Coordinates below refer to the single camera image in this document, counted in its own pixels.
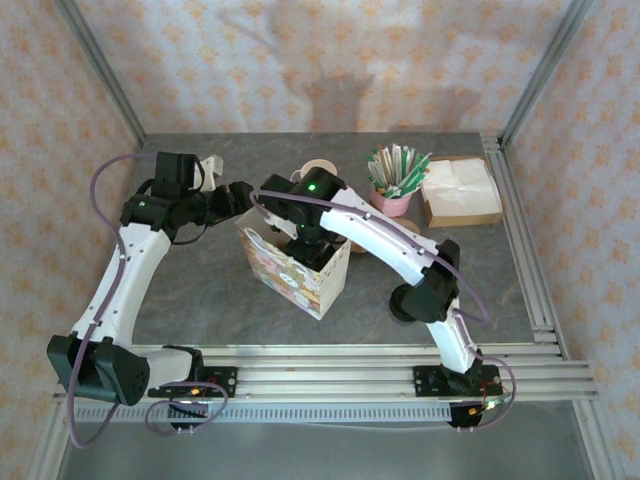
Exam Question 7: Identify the aluminium frame post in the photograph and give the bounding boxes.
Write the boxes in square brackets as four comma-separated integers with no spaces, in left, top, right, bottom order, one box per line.
[53,0,147,147]
[498,0,596,147]

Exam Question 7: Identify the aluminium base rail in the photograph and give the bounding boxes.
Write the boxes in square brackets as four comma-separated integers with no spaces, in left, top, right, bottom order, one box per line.
[53,343,601,402]

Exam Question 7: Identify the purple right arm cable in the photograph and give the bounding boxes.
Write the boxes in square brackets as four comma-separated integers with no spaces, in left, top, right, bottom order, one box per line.
[251,188,517,435]

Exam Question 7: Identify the white printed paper bag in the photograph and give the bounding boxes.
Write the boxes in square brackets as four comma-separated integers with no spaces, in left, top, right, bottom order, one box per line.
[234,207,352,322]

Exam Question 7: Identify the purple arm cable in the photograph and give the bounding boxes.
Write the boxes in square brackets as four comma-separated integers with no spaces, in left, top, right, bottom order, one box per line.
[251,188,517,435]
[68,152,230,448]

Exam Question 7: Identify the cardboard cup carrier stack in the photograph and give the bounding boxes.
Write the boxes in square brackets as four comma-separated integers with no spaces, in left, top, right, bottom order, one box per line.
[349,218,420,255]

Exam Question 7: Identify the white paper napkins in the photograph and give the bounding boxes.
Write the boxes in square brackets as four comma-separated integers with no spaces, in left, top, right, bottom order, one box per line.
[423,158,503,216]

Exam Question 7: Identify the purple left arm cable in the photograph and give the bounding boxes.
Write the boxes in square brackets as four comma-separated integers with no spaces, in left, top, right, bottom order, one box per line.
[68,152,230,448]

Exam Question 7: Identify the stack of paper cups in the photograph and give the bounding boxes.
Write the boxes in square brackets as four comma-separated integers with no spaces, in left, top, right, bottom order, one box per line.
[299,158,337,176]

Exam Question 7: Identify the pink sachet holder cup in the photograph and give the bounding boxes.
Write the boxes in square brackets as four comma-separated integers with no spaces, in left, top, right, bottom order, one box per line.
[368,183,414,218]

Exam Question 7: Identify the grey slotted cable duct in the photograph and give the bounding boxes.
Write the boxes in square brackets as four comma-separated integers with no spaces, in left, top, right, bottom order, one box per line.
[74,402,454,425]

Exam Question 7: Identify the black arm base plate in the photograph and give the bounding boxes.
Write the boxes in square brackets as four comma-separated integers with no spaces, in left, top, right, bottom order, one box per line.
[199,366,239,400]
[412,364,503,400]

